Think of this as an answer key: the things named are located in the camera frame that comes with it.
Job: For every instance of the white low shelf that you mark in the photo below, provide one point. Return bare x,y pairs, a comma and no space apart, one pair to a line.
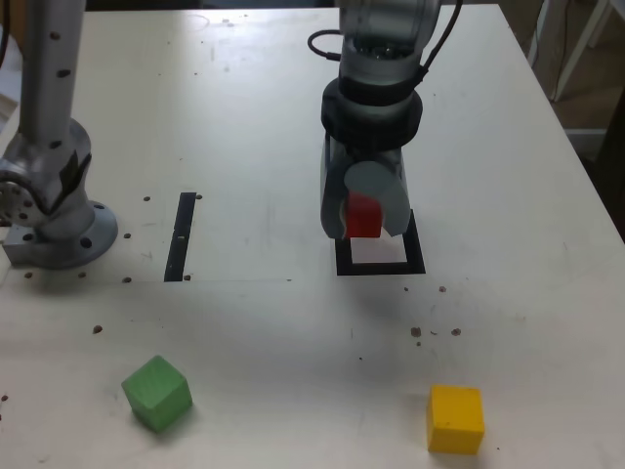
586,139

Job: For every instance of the black tape strip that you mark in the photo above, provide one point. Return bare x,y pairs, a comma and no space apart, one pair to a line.
178,244

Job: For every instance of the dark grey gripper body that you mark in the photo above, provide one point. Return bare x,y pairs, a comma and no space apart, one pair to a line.
376,156

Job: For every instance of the white metal frame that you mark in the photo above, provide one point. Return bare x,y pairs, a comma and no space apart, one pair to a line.
582,49

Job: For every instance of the black tape square outline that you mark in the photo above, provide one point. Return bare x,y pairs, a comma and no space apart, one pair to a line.
381,268

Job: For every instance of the red cube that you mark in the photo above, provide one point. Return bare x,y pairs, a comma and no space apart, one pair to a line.
363,217

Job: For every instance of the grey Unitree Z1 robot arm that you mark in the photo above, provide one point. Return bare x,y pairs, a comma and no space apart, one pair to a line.
63,229

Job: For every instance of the dark furniture piece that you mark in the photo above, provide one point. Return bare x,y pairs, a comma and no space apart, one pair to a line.
615,146

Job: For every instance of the green cube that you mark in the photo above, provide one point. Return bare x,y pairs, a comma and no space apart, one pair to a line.
156,396

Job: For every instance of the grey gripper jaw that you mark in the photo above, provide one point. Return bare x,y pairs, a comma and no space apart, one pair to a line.
376,181
332,195

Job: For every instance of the yellow cube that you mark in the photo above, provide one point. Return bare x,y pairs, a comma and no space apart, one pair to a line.
454,420

